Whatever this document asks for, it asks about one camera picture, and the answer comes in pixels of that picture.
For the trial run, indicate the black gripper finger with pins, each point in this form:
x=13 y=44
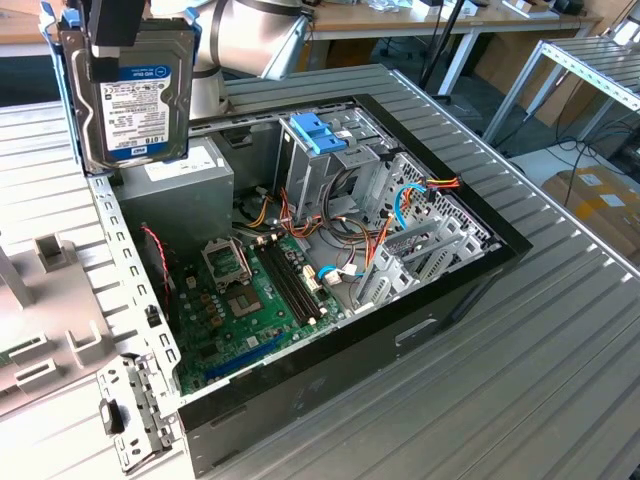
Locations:
x=117 y=22

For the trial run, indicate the hard disk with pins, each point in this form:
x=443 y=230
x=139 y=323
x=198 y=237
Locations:
x=145 y=115

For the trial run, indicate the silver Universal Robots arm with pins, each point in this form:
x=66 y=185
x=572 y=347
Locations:
x=240 y=35

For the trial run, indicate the grey metal disk bay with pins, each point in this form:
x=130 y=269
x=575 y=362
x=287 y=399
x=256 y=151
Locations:
x=392 y=290

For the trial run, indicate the grey power supply unit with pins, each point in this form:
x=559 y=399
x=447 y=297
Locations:
x=175 y=210

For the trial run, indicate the blue plastic drive latch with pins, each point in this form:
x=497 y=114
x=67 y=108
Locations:
x=312 y=131

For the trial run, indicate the grey metal drive cage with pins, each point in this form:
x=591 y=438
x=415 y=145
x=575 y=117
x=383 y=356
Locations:
x=300 y=175

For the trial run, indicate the grey parts rack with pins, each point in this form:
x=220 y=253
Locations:
x=50 y=305

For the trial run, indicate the black RAM slot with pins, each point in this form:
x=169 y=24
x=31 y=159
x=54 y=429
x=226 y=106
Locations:
x=287 y=280
x=293 y=280
x=281 y=280
x=299 y=280

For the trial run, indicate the CPU socket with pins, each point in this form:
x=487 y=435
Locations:
x=243 y=302

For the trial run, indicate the green motherboard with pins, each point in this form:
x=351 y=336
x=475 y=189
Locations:
x=240 y=340

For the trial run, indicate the blue expansion slot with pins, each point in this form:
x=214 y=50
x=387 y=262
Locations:
x=245 y=357

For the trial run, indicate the large brown cardboard box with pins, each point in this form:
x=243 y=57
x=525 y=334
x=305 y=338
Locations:
x=500 y=60

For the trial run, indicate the black open PC case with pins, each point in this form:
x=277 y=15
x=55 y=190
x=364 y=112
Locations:
x=350 y=380

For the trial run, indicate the labelled brown cardboard box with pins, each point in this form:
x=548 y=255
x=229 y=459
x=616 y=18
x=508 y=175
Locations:
x=600 y=200

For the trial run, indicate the wooden desk white frame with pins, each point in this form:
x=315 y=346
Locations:
x=400 y=22

